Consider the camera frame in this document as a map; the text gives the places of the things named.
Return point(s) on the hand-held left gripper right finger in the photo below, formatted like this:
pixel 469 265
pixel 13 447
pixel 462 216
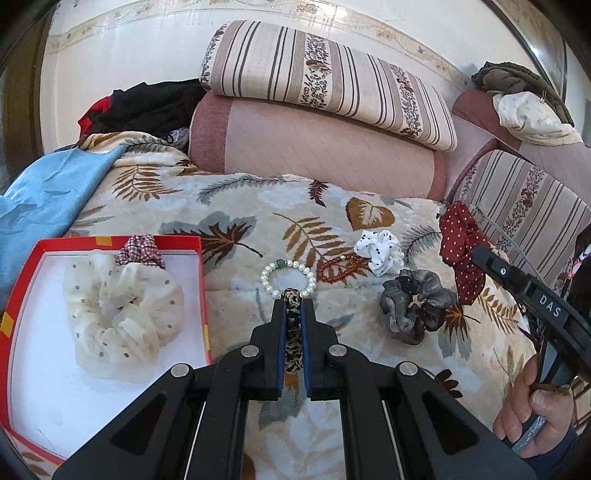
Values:
pixel 306 350

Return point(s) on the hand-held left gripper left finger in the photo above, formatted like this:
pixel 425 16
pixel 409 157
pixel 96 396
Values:
pixel 280 350

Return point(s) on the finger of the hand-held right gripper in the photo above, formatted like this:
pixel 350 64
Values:
pixel 501 268

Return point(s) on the leopard print hair band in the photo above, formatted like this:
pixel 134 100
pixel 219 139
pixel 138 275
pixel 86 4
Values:
pixel 292 318

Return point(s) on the dark red white-dotted scrunchie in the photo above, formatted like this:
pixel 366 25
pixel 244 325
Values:
pixel 459 244

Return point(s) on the grey sheer scrunchie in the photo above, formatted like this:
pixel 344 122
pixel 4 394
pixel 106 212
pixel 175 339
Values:
pixel 406 304

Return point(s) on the white black-dotted scrunchie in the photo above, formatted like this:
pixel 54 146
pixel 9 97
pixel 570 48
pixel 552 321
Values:
pixel 378 254

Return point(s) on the red cardboard box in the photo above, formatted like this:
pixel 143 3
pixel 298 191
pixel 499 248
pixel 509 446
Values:
pixel 32 332

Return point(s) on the person's right hand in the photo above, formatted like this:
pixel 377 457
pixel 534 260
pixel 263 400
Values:
pixel 510 415

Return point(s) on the striped floral sofa backrest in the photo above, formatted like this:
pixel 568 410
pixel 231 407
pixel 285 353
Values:
pixel 531 203

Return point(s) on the pink sofa armrest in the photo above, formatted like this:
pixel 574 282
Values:
pixel 558 157

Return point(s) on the leaf printed blanket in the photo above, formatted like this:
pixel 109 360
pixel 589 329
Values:
pixel 277 217

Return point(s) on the white floral cloth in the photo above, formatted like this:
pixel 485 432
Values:
pixel 526 115

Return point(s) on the cream dotted sheer scrunchie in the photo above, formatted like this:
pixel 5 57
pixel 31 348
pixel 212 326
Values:
pixel 115 314

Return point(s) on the red plaid scrunchie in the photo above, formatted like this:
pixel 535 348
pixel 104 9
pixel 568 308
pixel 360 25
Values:
pixel 138 249

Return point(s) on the olive green garment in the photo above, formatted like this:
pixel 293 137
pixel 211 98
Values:
pixel 512 76

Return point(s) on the pink bolster cushion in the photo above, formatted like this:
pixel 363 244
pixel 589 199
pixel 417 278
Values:
pixel 300 143

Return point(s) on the grey lace cloth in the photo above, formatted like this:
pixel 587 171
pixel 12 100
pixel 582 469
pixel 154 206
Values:
pixel 178 137

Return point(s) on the striped floral cushion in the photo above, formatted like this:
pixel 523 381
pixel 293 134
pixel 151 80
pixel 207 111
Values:
pixel 323 78

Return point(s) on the black clothes pile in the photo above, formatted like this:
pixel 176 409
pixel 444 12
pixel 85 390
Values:
pixel 152 106

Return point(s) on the light blue cloth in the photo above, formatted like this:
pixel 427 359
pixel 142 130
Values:
pixel 41 207

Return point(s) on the red garment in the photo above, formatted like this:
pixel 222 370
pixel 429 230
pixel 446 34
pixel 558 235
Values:
pixel 90 117

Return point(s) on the wooden door with glass pane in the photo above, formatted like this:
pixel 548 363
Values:
pixel 23 106

